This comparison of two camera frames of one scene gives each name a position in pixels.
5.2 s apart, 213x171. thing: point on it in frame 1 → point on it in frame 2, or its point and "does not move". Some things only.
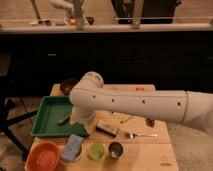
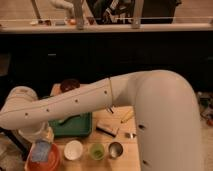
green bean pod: x=63 y=121 does not move
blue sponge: x=73 y=147 → x=40 y=151
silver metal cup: x=115 y=149 does not move
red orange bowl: x=44 y=156 does not move
